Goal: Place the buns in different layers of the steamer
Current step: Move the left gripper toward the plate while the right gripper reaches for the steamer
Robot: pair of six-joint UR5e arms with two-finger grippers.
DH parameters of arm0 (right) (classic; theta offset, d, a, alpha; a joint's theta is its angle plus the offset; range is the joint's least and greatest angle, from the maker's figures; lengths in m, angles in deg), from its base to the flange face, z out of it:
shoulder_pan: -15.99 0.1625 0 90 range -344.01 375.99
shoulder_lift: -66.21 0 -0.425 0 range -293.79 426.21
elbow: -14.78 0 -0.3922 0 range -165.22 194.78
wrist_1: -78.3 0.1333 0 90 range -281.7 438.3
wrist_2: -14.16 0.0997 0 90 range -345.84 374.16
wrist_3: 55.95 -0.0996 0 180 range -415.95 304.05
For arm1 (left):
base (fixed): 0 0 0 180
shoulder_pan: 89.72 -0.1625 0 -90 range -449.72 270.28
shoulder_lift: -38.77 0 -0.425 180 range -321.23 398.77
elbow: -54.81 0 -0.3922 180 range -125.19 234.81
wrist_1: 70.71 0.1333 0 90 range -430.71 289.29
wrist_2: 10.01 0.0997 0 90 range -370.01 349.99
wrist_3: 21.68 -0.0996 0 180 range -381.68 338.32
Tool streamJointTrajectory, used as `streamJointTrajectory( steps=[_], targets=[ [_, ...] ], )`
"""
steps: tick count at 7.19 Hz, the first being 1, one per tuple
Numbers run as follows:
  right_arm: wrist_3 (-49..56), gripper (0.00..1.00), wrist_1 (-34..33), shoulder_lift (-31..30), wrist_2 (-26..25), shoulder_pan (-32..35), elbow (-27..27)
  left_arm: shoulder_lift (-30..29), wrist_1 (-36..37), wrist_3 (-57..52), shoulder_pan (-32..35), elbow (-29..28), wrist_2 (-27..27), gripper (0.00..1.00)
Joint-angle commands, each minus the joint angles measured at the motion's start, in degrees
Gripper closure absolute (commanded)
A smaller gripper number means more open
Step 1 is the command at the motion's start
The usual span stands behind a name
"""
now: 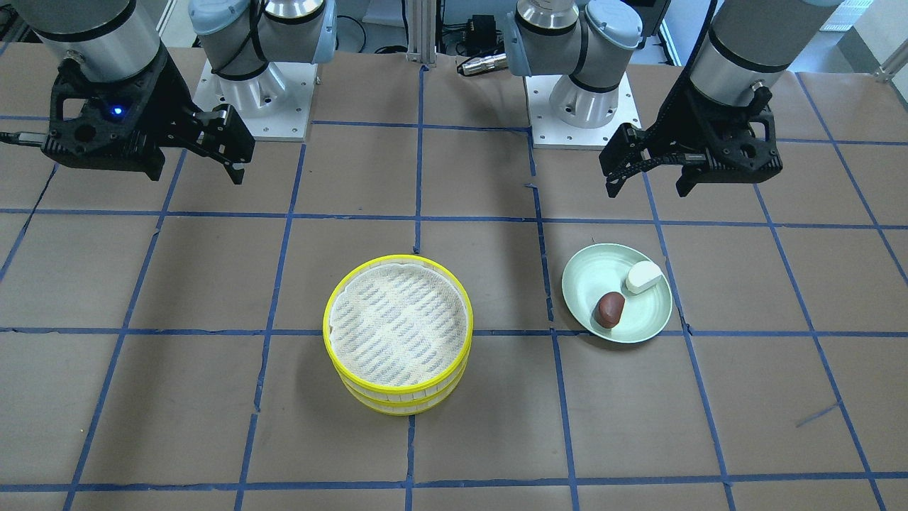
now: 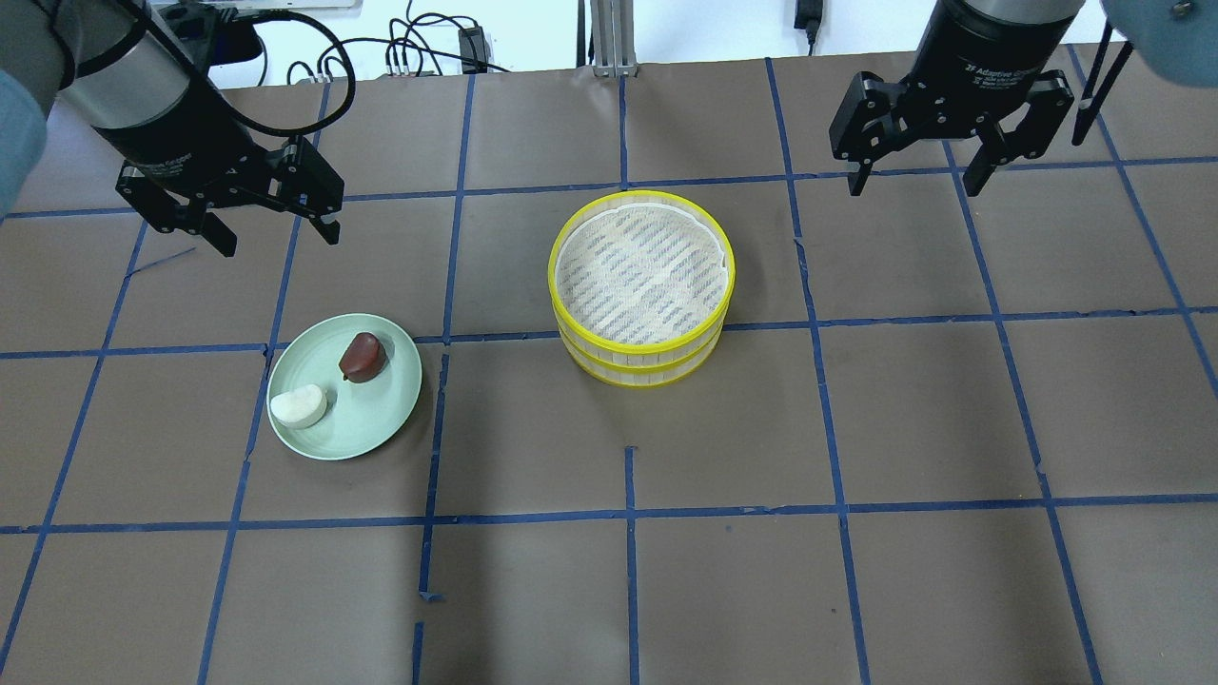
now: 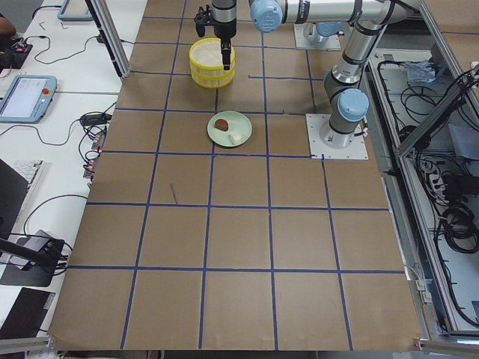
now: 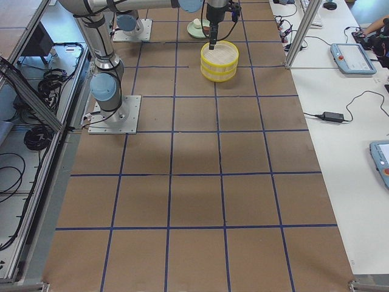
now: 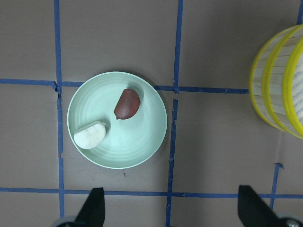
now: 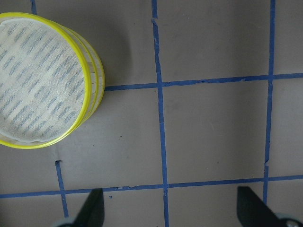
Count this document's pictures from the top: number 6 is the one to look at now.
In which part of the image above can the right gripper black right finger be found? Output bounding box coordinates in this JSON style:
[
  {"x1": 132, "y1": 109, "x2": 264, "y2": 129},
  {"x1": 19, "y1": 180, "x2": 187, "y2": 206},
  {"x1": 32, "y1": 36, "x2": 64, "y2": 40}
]
[{"x1": 237, "y1": 186, "x2": 287, "y2": 227}]

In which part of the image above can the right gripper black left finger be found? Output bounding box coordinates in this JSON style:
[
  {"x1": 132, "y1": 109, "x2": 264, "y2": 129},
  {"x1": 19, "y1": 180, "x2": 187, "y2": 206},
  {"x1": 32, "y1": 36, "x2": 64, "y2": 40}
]
[{"x1": 71, "y1": 189, "x2": 105, "y2": 227}]

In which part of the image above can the yellow steamer layer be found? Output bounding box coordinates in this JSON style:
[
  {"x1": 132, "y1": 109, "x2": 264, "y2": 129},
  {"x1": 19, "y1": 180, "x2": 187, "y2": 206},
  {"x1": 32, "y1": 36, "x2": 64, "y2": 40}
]
[
  {"x1": 0, "y1": 12, "x2": 91, "y2": 149},
  {"x1": 61, "y1": 26, "x2": 105, "y2": 127}
]

